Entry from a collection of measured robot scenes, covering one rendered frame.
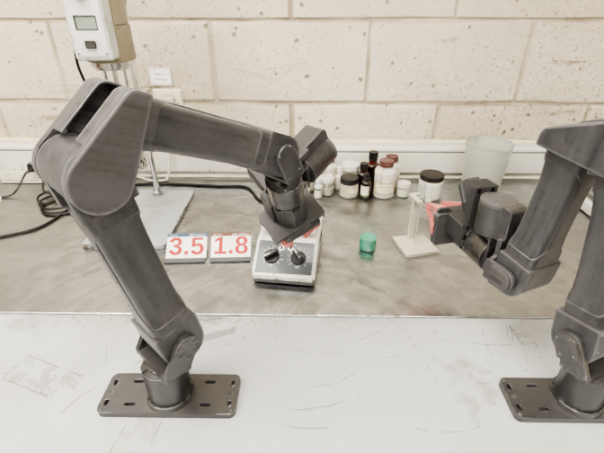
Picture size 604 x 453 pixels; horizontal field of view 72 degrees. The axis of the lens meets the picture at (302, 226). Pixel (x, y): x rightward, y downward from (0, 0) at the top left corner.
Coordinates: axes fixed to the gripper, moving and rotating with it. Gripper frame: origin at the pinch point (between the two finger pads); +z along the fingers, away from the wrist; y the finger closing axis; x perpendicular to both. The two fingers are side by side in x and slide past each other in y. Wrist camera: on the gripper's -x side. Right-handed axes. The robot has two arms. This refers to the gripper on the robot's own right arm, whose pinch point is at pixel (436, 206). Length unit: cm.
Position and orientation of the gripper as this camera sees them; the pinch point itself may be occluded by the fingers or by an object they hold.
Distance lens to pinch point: 90.9
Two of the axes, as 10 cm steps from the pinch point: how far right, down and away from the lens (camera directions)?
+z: -2.3, -4.7, 8.5
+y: -9.7, 1.2, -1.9
